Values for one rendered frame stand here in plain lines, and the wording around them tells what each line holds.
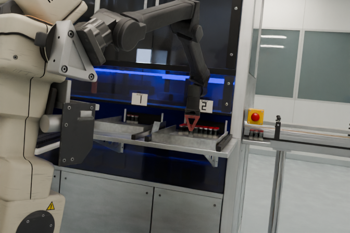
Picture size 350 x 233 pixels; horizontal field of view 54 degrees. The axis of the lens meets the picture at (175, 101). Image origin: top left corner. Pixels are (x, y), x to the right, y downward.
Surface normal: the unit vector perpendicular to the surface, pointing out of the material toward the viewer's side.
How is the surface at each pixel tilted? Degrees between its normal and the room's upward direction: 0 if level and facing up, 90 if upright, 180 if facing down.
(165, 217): 90
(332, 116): 90
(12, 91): 90
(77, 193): 90
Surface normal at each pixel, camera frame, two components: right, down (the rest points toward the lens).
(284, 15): -0.26, 0.03
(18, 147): 0.79, 0.11
